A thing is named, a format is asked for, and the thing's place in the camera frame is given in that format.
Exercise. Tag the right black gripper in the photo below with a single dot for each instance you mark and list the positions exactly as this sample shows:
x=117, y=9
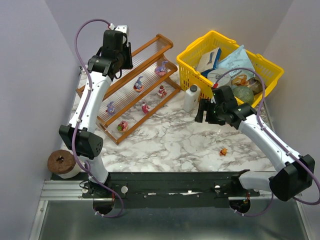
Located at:
x=209, y=114

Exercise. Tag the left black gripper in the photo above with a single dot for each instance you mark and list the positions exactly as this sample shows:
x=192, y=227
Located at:
x=128, y=56

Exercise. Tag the pink white cake toy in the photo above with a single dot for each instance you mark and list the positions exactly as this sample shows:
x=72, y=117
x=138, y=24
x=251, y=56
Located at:
x=162, y=92

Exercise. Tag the dark pink cake toy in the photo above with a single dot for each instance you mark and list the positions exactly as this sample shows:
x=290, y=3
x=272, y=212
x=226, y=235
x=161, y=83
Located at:
x=145, y=108

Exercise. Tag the purple sitting bunny toy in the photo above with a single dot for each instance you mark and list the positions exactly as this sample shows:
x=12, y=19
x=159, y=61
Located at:
x=111, y=109

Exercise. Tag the pink strawberry cake toy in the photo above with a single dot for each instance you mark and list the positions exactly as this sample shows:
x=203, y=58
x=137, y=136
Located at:
x=123, y=126

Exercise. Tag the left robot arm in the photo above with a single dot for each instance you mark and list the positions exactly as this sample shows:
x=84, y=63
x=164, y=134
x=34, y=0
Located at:
x=79, y=135

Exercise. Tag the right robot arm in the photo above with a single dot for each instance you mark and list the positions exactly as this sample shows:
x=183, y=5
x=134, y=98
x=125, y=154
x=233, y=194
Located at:
x=293, y=172

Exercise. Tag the wooden tiered shelf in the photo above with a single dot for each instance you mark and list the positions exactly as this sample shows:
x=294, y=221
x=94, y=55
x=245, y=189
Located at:
x=128, y=102

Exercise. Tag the white bottle grey cap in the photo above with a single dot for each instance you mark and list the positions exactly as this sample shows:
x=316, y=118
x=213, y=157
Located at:
x=191, y=98

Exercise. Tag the grey round tin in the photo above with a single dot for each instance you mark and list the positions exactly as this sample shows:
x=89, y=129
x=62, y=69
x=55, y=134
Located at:
x=219, y=78

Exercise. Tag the green melon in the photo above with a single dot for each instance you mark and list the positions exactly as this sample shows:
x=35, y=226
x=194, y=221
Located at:
x=244, y=93

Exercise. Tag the blue white box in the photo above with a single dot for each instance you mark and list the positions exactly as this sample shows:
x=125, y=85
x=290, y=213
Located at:
x=209, y=61

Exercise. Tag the orange bear toy right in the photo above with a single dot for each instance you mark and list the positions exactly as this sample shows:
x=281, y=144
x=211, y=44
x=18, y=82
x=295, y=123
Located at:
x=223, y=152

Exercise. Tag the brown snack packet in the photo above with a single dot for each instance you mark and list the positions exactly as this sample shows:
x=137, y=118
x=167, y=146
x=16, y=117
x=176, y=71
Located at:
x=255, y=85

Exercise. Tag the light blue chips bag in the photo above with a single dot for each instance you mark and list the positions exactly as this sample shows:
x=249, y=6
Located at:
x=237, y=61

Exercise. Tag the tape roll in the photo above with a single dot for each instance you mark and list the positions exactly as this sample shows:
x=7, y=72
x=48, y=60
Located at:
x=62, y=163

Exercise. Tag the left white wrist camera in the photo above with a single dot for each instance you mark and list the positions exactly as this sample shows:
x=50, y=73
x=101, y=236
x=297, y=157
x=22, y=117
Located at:
x=120, y=28

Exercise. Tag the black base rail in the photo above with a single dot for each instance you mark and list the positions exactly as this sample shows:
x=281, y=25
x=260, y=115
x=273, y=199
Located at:
x=171, y=190

